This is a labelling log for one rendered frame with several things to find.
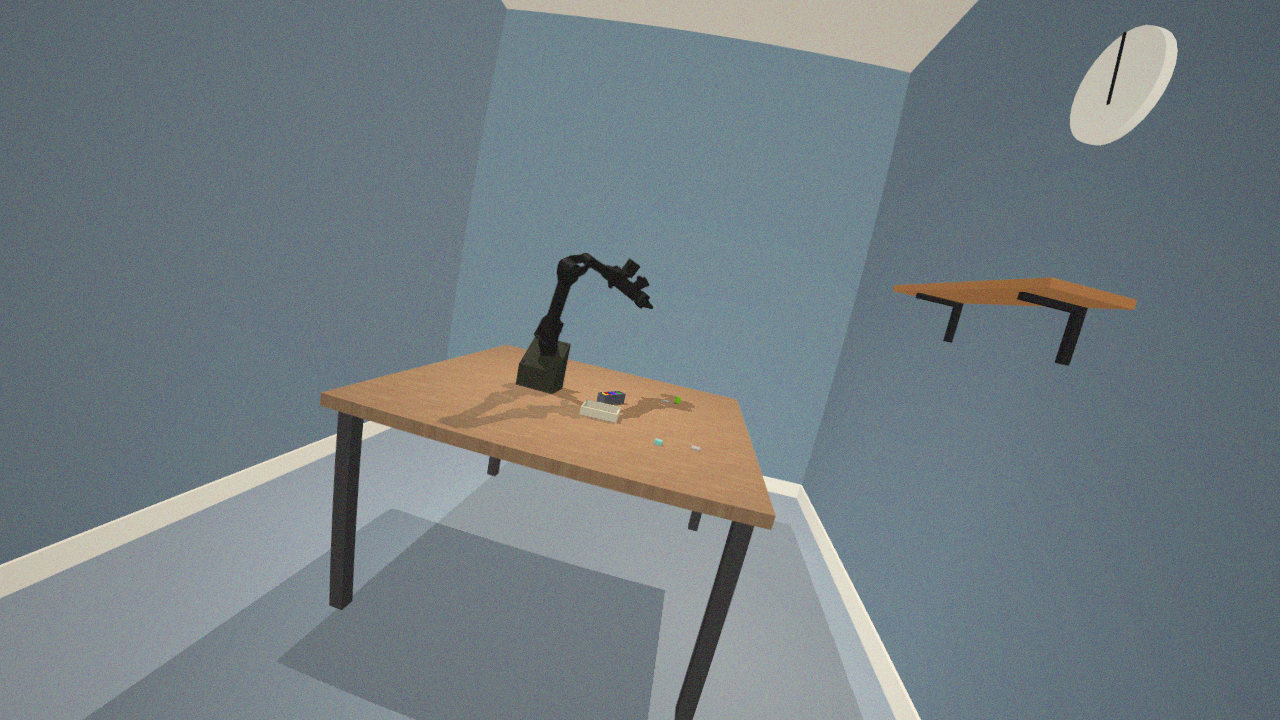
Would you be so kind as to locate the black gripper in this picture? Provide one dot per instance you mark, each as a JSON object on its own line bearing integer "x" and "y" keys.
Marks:
{"x": 640, "y": 299}

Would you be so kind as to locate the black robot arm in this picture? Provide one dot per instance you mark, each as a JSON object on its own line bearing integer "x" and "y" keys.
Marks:
{"x": 568, "y": 272}

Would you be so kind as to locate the beige square tray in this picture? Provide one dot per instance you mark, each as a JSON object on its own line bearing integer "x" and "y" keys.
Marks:
{"x": 600, "y": 410}

